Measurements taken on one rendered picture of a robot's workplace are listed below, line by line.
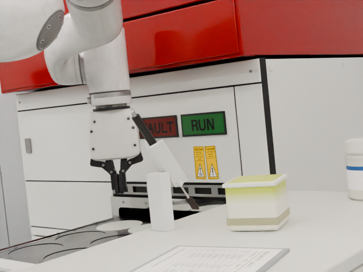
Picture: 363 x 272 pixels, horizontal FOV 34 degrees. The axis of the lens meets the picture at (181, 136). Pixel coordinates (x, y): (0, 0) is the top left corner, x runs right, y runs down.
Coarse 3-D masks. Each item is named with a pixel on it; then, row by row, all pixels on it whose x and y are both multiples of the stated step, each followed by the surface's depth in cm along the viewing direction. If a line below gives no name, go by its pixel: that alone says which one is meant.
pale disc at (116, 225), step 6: (114, 222) 133; (120, 222) 133; (126, 222) 132; (132, 222) 131; (138, 222) 131; (96, 228) 129; (102, 228) 128; (108, 228) 127; (114, 228) 127; (120, 228) 126; (126, 228) 125
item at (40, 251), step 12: (84, 228) 130; (48, 240) 121; (60, 240) 120; (72, 240) 119; (84, 240) 118; (96, 240) 117; (108, 240) 116; (0, 252) 115; (12, 252) 114; (24, 252) 113; (36, 252) 112; (48, 252) 111; (60, 252) 110; (72, 252) 109
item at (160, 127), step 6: (144, 120) 136; (150, 120) 135; (156, 120) 134; (162, 120) 132; (168, 120) 131; (174, 120) 130; (150, 126) 135; (156, 126) 134; (162, 126) 133; (168, 126) 131; (174, 126) 130; (156, 132) 134; (162, 132) 133; (168, 132) 132; (174, 132) 130
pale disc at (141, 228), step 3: (141, 225) 127; (144, 225) 126; (147, 225) 126; (150, 225) 126; (132, 228) 124; (135, 228) 124; (138, 228) 123; (141, 228) 123; (144, 228) 123; (147, 228) 123; (129, 231) 122; (132, 231) 121; (135, 231) 121; (138, 231) 121
